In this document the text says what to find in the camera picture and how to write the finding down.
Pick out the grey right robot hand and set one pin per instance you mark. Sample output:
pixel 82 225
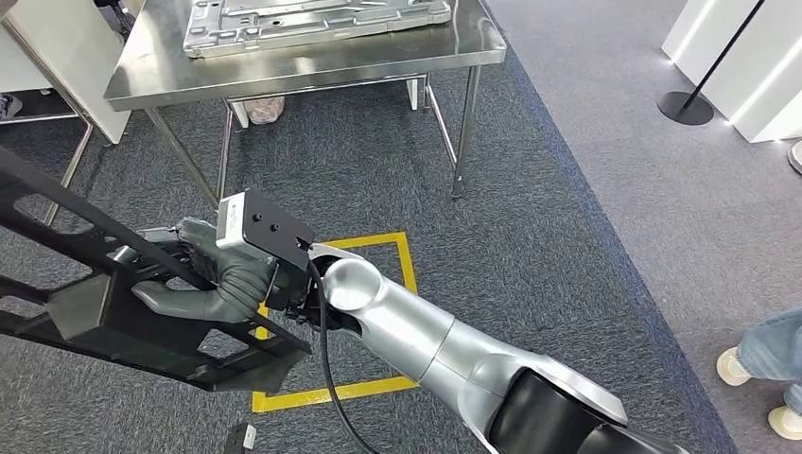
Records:
pixel 200 244

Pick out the black plastic car part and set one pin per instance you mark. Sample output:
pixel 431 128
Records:
pixel 94 319

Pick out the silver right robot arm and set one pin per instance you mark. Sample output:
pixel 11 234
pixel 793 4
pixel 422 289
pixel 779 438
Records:
pixel 401 332

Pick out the small black white robot part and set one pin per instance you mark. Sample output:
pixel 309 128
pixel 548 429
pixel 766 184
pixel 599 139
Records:
pixel 235 440

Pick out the stainless steel workbench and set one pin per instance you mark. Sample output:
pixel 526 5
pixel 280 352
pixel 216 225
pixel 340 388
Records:
pixel 313 72

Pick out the pink plastic bag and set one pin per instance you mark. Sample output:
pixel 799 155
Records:
pixel 263 110

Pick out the yellow floor tape square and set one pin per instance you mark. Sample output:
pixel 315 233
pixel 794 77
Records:
pixel 282 401

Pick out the white board panel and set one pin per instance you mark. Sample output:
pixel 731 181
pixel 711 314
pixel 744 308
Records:
pixel 69 62

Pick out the stamped grey metal panel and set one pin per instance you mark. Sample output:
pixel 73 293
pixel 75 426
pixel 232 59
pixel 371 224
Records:
pixel 282 31

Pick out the black chair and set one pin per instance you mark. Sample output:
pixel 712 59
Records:
pixel 119 15

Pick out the person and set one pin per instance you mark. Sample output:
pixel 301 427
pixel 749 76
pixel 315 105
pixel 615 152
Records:
pixel 770 351

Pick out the white display counter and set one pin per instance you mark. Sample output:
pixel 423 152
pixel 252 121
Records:
pixel 770 75

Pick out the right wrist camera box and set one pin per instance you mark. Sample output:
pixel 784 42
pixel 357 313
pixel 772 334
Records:
pixel 275 228

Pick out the steel side table frame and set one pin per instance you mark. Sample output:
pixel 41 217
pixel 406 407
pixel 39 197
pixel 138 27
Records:
pixel 70 170

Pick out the black stanchion post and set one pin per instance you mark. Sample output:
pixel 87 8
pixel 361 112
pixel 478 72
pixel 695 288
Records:
pixel 683 108

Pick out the chrome stanchion post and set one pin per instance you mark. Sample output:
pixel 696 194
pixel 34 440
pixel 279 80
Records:
pixel 797 158

